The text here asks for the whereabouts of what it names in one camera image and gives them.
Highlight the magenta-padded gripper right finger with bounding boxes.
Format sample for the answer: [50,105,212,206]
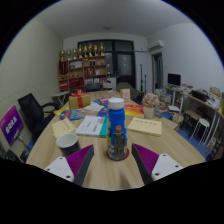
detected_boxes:
[131,143,184,186]

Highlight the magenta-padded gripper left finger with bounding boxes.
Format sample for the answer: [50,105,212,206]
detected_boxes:
[44,144,95,187]

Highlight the blue drink bottle white cap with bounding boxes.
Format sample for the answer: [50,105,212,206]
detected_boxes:
[106,97,129,161]

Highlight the dark cup white inside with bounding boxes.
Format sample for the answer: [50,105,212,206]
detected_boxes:
[55,132,81,158]

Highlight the tan envelope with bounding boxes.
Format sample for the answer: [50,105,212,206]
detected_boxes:
[126,116,163,138]
[51,117,77,139]

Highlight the white booklet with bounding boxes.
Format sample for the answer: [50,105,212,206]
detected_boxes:
[75,115,107,137]

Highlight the teal book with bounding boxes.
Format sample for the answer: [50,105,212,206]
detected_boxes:
[99,116,109,139]

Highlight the white round stool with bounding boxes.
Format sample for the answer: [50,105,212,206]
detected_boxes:
[193,117,211,148]

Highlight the black office chair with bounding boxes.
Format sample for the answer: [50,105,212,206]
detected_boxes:
[17,92,58,139]

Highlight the orange book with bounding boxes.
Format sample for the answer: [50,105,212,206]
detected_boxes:
[123,103,145,118]

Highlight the potted pink flowers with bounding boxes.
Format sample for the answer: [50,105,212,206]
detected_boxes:
[142,92,161,119]

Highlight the purple sign board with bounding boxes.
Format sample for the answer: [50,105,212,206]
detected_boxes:
[0,105,25,147]

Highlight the yellow gift box red ribbon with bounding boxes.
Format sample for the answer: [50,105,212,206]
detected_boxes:
[68,89,92,110]

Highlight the small round table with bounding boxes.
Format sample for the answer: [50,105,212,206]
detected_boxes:
[51,90,71,108]

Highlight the wooden side desk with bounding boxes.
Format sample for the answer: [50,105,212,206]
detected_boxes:
[164,85,224,134]

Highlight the small tan carton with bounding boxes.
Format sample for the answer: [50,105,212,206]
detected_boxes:
[119,88,131,105]

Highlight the grey office chair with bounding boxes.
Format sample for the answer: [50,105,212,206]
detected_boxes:
[115,81,139,99]

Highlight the computer monitor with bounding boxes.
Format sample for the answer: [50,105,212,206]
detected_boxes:
[167,73,182,88]

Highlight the wooden shelf unit with trophies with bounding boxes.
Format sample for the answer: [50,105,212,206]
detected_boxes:
[58,43,108,93]

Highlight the black framed glass door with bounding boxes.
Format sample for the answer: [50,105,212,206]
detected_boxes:
[74,39,137,89]

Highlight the white air conditioner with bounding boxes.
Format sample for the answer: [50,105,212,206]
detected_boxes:
[147,39,165,52]

